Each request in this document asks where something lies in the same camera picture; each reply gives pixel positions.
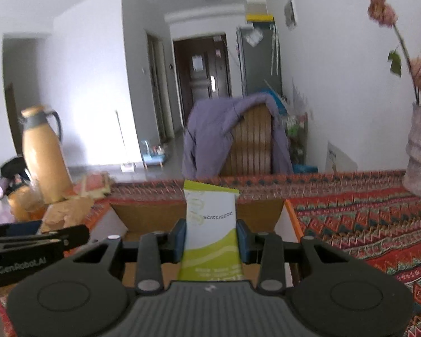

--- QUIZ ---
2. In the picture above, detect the green white snack packet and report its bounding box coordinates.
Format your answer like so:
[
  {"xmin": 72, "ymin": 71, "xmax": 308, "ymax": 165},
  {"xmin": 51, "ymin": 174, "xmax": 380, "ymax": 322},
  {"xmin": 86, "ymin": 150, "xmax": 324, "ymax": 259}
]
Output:
[{"xmin": 178, "ymin": 180, "xmax": 244, "ymax": 281}]

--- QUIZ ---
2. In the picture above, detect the orange cardboard box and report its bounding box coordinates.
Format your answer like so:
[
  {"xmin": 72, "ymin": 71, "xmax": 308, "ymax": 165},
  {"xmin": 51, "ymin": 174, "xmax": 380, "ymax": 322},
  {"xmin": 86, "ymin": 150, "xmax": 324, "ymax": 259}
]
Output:
[{"xmin": 86, "ymin": 200, "xmax": 298, "ymax": 286}]

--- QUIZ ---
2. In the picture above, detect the yellow thermos jug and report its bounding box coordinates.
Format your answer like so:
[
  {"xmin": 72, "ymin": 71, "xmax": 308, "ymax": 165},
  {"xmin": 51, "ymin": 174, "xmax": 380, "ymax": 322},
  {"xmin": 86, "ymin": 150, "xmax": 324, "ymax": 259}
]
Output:
[{"xmin": 21, "ymin": 106, "xmax": 72, "ymax": 204}]

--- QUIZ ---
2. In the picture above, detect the wooden chair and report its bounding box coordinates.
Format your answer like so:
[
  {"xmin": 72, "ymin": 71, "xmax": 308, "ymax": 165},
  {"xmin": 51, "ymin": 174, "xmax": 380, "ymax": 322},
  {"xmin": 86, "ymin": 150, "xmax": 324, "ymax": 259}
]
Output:
[{"xmin": 220, "ymin": 104, "xmax": 273, "ymax": 177}]

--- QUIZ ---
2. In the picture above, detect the patterned red tablecloth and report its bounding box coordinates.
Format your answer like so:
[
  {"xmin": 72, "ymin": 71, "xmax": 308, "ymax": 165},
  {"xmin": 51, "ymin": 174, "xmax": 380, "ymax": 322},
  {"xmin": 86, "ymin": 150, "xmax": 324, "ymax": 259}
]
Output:
[{"xmin": 4, "ymin": 171, "xmax": 421, "ymax": 336}]

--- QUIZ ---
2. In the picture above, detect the purple jacket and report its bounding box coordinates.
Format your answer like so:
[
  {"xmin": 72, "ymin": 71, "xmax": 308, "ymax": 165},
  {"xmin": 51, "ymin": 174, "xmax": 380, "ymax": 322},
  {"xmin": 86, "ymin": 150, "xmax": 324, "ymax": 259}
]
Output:
[{"xmin": 182, "ymin": 93, "xmax": 294, "ymax": 179}]

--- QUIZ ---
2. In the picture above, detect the dark entrance door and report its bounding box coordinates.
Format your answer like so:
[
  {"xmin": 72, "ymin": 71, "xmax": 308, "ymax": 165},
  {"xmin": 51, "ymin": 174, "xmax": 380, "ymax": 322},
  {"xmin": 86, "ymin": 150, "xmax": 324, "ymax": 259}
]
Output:
[{"xmin": 173, "ymin": 34, "xmax": 232, "ymax": 122}]

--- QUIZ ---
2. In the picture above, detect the grey refrigerator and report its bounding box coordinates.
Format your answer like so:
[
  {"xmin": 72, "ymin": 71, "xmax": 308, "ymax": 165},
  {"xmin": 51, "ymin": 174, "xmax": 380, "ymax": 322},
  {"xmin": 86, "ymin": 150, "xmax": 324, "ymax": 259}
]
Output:
[{"xmin": 237, "ymin": 22, "xmax": 283, "ymax": 97}]

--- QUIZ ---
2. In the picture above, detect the yellow box on fridge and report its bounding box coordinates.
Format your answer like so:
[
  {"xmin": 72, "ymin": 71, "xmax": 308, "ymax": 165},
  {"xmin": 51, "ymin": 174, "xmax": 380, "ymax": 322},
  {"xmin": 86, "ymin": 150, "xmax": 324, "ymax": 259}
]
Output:
[{"xmin": 246, "ymin": 14, "xmax": 274, "ymax": 23}]

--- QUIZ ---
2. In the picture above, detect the wall electrical panel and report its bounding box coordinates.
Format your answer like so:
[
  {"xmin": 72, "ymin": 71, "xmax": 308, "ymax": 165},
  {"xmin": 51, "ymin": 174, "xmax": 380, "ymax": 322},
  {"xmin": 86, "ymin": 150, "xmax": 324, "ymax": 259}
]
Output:
[{"xmin": 283, "ymin": 0, "xmax": 297, "ymax": 29}]

